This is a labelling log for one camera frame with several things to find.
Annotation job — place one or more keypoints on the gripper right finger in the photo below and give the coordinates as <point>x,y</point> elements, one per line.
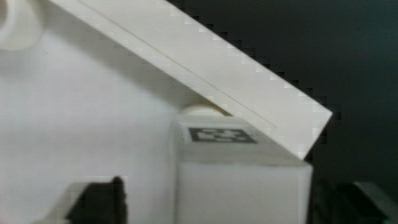
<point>352,203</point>

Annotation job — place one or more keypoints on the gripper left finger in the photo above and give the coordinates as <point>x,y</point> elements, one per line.
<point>91,204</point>

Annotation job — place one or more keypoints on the white table leg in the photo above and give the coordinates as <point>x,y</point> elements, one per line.
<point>242,181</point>

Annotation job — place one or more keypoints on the white square tabletop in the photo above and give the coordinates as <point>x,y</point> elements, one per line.
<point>109,63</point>

